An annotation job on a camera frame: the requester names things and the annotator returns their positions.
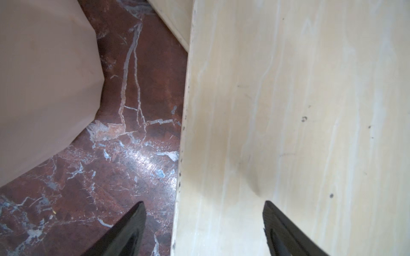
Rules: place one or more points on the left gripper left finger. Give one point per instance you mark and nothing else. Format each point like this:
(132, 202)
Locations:
(125, 237)

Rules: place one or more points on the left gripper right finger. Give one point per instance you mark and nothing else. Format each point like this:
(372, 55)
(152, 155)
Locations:
(284, 238)

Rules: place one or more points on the plywood board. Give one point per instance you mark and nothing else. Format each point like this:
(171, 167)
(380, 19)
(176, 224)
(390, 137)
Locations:
(305, 104)
(177, 15)

